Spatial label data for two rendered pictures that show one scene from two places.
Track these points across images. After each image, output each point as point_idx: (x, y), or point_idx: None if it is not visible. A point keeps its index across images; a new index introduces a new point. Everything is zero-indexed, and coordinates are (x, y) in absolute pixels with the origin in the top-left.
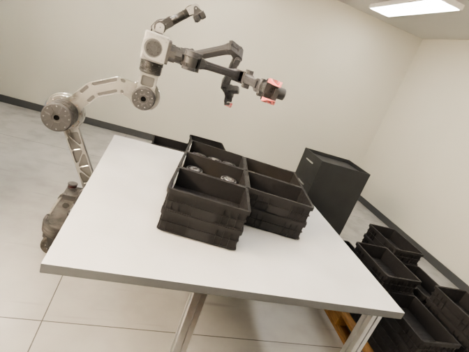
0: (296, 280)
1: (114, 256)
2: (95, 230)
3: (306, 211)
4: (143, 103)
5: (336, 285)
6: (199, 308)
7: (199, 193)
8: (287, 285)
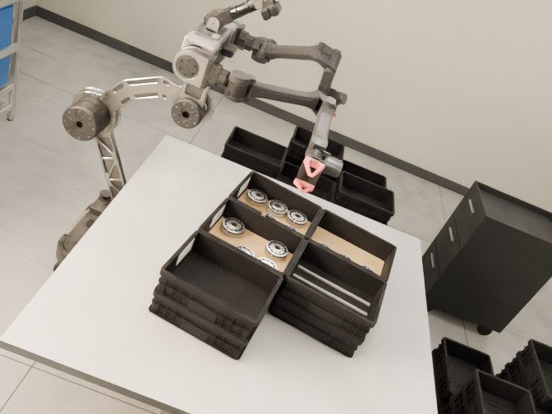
0: None
1: (79, 343)
2: (73, 302)
3: (364, 325)
4: (185, 119)
5: None
6: None
7: (221, 268)
8: None
